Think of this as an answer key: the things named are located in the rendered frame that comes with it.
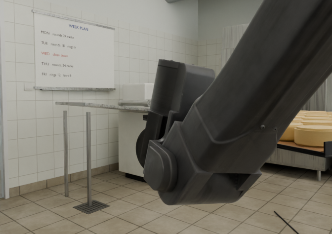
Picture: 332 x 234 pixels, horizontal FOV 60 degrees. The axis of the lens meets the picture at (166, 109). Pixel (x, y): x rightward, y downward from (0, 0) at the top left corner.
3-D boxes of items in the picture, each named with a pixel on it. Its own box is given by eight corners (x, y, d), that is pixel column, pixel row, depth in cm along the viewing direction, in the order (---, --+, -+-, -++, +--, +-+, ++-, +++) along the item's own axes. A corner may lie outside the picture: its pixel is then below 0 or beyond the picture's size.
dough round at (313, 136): (353, 145, 31) (353, 127, 31) (330, 150, 29) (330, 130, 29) (309, 140, 36) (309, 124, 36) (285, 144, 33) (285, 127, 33)
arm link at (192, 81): (158, 200, 23) (240, 197, 27) (187, 59, 22) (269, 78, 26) (118, 151, 34) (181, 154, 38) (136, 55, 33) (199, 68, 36)
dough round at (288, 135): (292, 136, 40) (292, 121, 40) (313, 140, 35) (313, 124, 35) (257, 136, 40) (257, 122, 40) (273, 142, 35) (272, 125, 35)
